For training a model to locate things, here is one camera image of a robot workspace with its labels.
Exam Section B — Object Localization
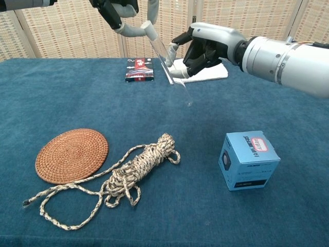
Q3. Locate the red and black booklet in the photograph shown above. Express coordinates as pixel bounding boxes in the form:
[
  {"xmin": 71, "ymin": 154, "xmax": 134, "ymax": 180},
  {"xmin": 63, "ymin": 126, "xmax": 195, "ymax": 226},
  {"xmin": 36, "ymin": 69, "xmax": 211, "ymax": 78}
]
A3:
[{"xmin": 125, "ymin": 58, "xmax": 155, "ymax": 83}]

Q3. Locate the clear glass test tube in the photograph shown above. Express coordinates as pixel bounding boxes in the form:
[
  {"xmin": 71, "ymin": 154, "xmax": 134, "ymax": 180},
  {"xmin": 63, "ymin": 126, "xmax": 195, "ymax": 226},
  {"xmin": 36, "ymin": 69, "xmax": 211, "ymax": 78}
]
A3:
[{"xmin": 148, "ymin": 34, "xmax": 193, "ymax": 108}]

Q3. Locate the round woven rattan coaster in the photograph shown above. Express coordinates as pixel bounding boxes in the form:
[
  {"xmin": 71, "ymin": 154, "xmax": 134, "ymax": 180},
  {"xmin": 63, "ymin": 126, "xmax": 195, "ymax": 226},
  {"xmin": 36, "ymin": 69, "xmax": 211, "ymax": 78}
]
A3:
[{"xmin": 35, "ymin": 128, "xmax": 109, "ymax": 185}]

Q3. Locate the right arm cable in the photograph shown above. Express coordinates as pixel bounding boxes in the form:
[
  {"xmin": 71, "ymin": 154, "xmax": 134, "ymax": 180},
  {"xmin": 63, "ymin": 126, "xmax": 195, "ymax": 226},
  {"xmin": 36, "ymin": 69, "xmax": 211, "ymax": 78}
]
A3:
[{"xmin": 285, "ymin": 37, "xmax": 329, "ymax": 50}]

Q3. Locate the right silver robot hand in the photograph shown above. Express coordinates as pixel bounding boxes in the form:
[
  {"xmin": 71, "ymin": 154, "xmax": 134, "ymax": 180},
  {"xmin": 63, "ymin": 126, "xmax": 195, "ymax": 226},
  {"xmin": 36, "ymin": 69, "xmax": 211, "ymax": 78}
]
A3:
[{"xmin": 166, "ymin": 22, "xmax": 247, "ymax": 79}]

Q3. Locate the small white tube cap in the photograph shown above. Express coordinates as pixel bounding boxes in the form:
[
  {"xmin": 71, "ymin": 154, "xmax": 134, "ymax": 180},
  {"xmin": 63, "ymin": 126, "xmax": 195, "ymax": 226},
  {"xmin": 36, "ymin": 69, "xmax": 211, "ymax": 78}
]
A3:
[{"xmin": 140, "ymin": 20, "xmax": 159, "ymax": 41}]

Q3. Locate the blue cardboard box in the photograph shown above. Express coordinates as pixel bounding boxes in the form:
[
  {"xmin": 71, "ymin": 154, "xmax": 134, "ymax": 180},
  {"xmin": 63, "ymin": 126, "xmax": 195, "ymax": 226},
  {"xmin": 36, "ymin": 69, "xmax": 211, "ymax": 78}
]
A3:
[{"xmin": 218, "ymin": 130, "xmax": 281, "ymax": 192}]

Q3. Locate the beige black braided rope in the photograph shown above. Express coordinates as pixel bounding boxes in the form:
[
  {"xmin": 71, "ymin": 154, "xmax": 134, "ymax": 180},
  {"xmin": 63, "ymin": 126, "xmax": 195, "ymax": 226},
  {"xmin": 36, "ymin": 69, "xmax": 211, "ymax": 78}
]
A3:
[{"xmin": 22, "ymin": 132, "xmax": 181, "ymax": 231}]

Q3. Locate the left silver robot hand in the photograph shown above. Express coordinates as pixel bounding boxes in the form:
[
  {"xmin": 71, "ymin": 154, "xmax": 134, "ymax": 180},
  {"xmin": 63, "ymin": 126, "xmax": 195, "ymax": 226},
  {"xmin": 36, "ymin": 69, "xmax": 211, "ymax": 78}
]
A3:
[{"xmin": 88, "ymin": 0, "xmax": 160, "ymax": 38}]

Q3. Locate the woven folding screen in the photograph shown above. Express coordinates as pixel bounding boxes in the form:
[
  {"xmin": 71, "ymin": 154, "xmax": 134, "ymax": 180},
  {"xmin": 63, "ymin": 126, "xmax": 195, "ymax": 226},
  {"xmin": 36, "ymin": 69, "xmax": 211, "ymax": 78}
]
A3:
[{"xmin": 0, "ymin": 0, "xmax": 329, "ymax": 62}]

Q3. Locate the white spiral notebook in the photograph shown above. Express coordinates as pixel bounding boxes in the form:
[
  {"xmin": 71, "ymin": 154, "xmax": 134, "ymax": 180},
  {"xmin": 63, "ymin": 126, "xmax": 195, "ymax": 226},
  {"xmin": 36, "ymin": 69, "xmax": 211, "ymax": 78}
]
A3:
[{"xmin": 164, "ymin": 58, "xmax": 229, "ymax": 85}]

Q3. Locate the blue tablecloth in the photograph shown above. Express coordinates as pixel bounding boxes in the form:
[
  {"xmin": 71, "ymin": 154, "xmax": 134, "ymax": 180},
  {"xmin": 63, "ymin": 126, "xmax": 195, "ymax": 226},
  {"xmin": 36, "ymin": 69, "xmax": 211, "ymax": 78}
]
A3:
[{"xmin": 0, "ymin": 58, "xmax": 329, "ymax": 247}]

